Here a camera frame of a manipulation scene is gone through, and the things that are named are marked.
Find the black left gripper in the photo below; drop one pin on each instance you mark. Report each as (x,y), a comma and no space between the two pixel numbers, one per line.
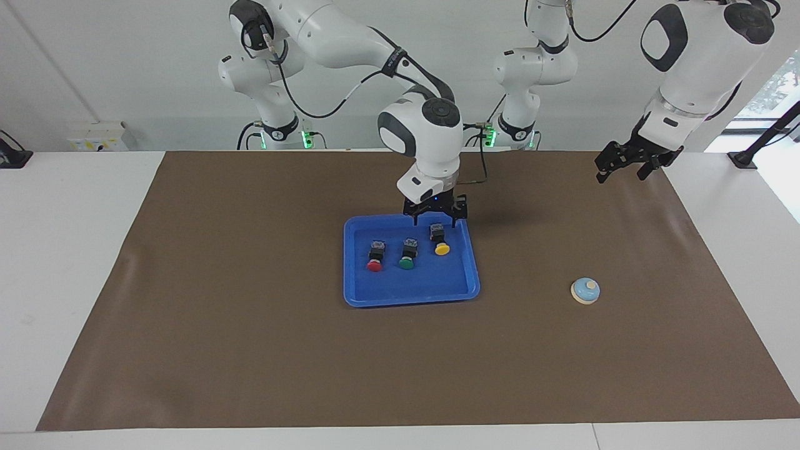
(647,149)

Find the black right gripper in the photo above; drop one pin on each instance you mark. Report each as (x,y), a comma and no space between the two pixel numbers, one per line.
(437,204)

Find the yellow mushroom push button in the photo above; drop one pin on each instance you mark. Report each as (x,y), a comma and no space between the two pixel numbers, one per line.
(442,249)

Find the green mushroom push button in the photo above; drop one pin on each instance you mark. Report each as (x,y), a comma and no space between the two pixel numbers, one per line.
(407,263)

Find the red mushroom push button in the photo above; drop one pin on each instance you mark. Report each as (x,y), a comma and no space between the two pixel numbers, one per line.
(375,265)

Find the light blue call bell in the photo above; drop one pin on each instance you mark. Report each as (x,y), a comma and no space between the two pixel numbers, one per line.
(585,291)

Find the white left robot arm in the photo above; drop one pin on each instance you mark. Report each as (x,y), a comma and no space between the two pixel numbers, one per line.
(694,62)

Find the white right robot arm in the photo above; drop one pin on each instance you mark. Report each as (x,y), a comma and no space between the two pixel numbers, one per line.
(425,137)

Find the blue plastic tray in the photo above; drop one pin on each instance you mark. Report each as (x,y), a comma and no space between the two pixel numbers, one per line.
(437,281)

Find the black angled stand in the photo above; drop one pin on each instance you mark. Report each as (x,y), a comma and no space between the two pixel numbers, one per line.
(744,159)

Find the brown table mat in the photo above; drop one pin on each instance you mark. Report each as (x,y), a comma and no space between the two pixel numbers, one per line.
(400,362)

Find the window with green view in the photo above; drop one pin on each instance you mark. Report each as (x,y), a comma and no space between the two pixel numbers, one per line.
(775,87)

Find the small black table clamp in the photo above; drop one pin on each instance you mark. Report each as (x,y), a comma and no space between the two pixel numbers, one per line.
(12,156)

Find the white wall socket box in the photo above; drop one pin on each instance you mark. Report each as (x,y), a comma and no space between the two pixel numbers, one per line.
(97,137)

